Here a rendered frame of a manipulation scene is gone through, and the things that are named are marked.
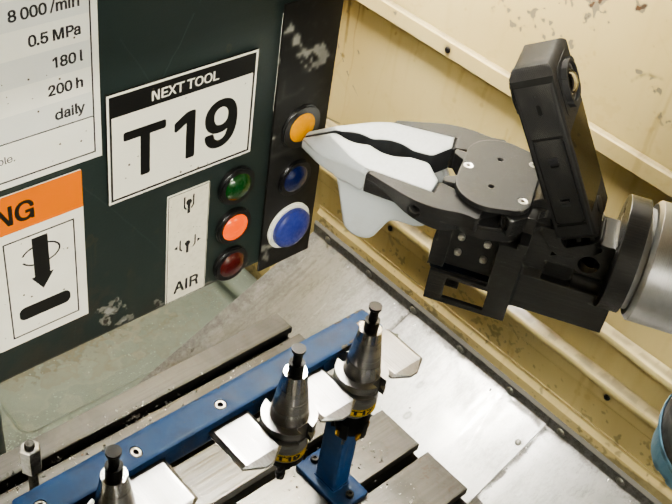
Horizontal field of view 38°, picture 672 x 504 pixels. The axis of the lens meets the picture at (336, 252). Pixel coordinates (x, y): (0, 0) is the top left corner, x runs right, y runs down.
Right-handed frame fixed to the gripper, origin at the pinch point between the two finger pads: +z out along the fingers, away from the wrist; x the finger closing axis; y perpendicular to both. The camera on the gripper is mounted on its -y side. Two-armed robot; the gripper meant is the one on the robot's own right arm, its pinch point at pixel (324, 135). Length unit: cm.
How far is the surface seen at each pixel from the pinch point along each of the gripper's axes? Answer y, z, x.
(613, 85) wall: 27, -20, 69
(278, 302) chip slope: 93, 24, 78
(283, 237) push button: 8.1, 1.5, -1.0
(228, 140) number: -0.9, 4.5, -4.6
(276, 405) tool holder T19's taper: 47, 5, 17
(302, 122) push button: -0.5, 1.5, 0.0
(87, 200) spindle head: -0.3, 9.3, -12.6
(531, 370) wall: 80, -23, 68
